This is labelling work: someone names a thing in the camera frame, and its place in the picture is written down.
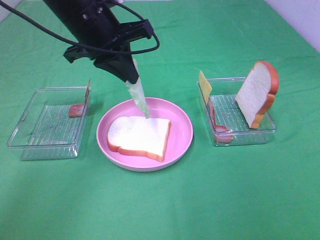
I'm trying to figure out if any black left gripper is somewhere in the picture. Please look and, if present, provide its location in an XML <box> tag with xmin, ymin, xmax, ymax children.
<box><xmin>67</xmin><ymin>19</ymin><xmax>153</xmax><ymax>83</ymax></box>

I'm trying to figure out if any green lettuce leaf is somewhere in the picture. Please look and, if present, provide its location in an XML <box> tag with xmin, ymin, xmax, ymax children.
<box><xmin>124</xmin><ymin>56</ymin><xmax>150</xmax><ymax>118</ymax></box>

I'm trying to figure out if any bacon strip from box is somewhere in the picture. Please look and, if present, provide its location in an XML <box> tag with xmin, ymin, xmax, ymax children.
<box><xmin>68</xmin><ymin>79</ymin><xmax>91</xmax><ymax>118</ymax></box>
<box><xmin>207</xmin><ymin>100</ymin><xmax>234</xmax><ymax>144</ymax></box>

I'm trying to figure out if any bread slice from box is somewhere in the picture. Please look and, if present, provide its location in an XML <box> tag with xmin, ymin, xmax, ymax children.
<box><xmin>107</xmin><ymin>116</ymin><xmax>172</xmax><ymax>162</ymax></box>
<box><xmin>235</xmin><ymin>60</ymin><xmax>280</xmax><ymax>129</ymax></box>

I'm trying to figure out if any yellow cheese slice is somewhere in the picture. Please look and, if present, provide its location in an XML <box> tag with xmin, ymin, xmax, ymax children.
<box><xmin>198</xmin><ymin>70</ymin><xmax>213</xmax><ymax>104</ymax></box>

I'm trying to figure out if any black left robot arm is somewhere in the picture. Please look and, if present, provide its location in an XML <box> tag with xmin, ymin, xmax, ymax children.
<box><xmin>45</xmin><ymin>0</ymin><xmax>155</xmax><ymax>84</ymax></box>

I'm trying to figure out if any pink round plate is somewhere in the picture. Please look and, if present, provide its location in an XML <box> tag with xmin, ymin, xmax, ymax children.
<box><xmin>96</xmin><ymin>97</ymin><xmax>194</xmax><ymax>172</ymax></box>

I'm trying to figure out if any clear plastic box left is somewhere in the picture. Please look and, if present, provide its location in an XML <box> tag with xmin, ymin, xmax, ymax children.
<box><xmin>6</xmin><ymin>86</ymin><xmax>91</xmax><ymax>161</ymax></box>

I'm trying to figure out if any clear plastic box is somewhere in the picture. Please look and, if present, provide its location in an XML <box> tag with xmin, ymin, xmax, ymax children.
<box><xmin>197</xmin><ymin>77</ymin><xmax>277</xmax><ymax>147</ymax></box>
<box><xmin>6</xmin><ymin>86</ymin><xmax>91</xmax><ymax>161</ymax></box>

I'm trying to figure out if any clear plastic box right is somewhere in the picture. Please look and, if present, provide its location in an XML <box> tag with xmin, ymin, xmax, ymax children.
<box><xmin>197</xmin><ymin>77</ymin><xmax>277</xmax><ymax>147</ymax></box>

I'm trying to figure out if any green tablecloth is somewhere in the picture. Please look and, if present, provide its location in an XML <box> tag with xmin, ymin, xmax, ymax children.
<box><xmin>0</xmin><ymin>0</ymin><xmax>320</xmax><ymax>240</ymax></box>

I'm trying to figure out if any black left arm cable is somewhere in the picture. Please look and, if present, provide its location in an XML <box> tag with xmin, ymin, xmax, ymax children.
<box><xmin>0</xmin><ymin>0</ymin><xmax>161</xmax><ymax>55</ymax></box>

